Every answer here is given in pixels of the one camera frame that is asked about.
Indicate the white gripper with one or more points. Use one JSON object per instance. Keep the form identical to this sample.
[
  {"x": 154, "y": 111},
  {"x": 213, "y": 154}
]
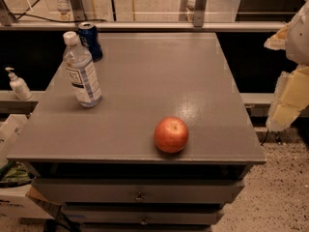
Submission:
[{"x": 298, "y": 38}]

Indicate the clear water bottle blue label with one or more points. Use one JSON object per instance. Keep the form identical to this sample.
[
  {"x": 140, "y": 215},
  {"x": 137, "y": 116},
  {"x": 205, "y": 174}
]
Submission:
[{"x": 82, "y": 73}]

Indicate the white pump dispenser bottle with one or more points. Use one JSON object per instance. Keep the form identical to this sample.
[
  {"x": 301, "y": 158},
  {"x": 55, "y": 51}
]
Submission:
[{"x": 18, "y": 85}]

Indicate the red apple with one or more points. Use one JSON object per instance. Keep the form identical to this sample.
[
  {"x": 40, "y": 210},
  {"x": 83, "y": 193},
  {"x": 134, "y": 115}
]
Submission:
[{"x": 171, "y": 135}]

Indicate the grey drawer cabinet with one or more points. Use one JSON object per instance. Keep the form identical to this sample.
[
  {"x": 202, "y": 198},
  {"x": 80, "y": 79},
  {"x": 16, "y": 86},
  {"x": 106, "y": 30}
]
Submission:
[{"x": 144, "y": 78}]

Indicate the blue soda can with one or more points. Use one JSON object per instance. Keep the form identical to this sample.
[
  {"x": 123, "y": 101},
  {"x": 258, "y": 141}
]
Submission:
[{"x": 88, "y": 34}]

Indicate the top grey drawer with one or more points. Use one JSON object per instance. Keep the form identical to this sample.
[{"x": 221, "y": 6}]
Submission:
[{"x": 138, "y": 191}]

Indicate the grey drawer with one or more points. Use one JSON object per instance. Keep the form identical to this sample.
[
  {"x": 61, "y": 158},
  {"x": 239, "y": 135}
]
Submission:
[
  {"x": 144, "y": 214},
  {"x": 138, "y": 191}
]

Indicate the middle grey drawer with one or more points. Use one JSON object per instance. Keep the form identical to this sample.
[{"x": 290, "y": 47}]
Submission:
[{"x": 144, "y": 214}]

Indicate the green bag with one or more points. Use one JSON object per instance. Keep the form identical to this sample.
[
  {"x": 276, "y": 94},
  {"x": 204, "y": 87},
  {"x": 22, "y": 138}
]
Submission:
[{"x": 14, "y": 174}]

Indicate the white cardboard box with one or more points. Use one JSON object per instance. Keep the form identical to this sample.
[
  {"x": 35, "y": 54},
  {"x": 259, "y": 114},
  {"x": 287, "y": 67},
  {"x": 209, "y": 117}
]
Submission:
[{"x": 16, "y": 202}]

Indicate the grey metal rail frame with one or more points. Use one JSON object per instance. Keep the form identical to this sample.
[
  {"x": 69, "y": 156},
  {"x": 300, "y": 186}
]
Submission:
[{"x": 149, "y": 15}]

